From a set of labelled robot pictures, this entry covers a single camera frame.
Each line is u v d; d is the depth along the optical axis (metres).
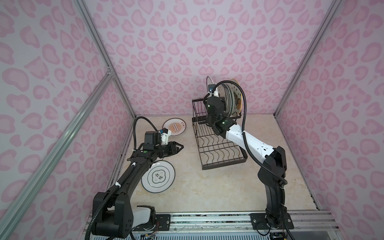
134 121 0.68
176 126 1.13
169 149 0.72
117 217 0.40
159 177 0.88
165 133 0.76
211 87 0.65
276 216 0.63
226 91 0.80
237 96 0.86
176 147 0.78
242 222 0.75
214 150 0.98
